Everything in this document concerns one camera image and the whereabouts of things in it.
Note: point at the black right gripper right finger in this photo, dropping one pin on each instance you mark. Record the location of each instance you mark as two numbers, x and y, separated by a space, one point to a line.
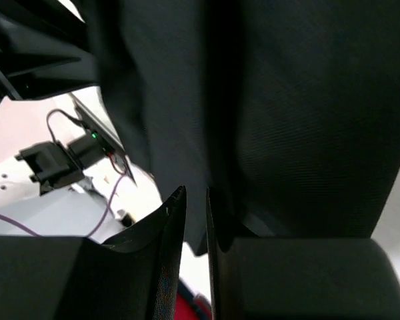
295 278

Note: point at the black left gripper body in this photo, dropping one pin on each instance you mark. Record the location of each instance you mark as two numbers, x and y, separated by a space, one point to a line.
44 51

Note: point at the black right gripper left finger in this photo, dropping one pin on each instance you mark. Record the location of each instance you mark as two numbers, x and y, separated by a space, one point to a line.
132 275

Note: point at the black pleated skirt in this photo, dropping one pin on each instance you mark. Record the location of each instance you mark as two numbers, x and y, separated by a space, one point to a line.
289 110

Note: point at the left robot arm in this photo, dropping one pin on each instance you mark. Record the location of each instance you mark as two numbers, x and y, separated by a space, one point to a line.
53 166

